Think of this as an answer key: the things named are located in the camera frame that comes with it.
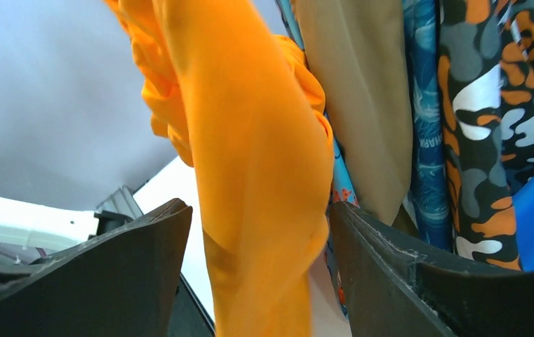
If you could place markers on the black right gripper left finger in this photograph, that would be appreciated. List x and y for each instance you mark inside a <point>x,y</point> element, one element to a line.
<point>121,283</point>

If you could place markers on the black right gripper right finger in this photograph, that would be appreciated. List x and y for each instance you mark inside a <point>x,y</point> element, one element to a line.
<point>397,285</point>

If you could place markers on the light blue shark print shorts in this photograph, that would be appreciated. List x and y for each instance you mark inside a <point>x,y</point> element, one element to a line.
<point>341,188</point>

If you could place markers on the khaki brown shorts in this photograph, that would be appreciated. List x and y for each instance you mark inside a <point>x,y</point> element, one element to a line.
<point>355,49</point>

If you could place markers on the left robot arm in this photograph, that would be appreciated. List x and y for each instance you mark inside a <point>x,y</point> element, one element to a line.
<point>25,226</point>

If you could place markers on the orange camouflage shorts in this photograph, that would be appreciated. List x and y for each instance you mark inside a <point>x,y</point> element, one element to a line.
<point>486,79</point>

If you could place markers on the dark blue leaf print shorts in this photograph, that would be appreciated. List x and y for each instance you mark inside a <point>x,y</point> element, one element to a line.
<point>428,191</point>

